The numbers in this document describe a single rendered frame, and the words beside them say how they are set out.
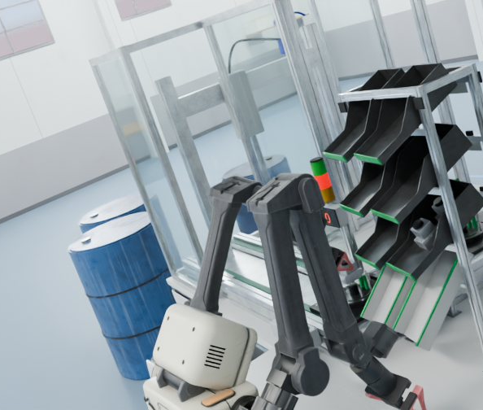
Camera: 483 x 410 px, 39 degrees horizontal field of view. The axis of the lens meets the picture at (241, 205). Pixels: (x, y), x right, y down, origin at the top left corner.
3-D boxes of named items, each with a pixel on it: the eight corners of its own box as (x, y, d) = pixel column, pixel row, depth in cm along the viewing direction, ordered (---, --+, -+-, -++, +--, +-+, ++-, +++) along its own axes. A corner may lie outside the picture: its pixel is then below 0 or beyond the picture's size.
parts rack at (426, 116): (493, 377, 181) (418, 89, 161) (404, 339, 214) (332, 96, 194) (546, 340, 189) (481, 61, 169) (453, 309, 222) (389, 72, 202)
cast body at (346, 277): (346, 285, 222) (341, 266, 220) (339, 282, 226) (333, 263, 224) (367, 274, 225) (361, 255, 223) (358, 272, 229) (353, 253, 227)
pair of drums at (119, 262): (186, 290, 573) (146, 184, 548) (240, 338, 452) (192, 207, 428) (97, 330, 551) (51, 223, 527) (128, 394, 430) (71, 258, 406)
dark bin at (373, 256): (379, 270, 188) (363, 253, 186) (358, 259, 201) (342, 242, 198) (446, 197, 191) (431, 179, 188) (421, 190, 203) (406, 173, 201)
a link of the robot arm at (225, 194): (206, 172, 173) (238, 181, 167) (237, 174, 184) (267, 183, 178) (171, 338, 179) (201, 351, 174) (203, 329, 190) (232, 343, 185)
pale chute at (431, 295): (429, 351, 179) (415, 346, 178) (403, 334, 192) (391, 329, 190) (475, 255, 178) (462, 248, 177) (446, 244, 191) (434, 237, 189)
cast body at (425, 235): (428, 250, 180) (412, 233, 178) (419, 247, 184) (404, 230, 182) (450, 228, 180) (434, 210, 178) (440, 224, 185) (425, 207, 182)
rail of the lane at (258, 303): (353, 368, 208) (342, 338, 205) (230, 303, 287) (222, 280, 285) (367, 360, 210) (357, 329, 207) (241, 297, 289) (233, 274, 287)
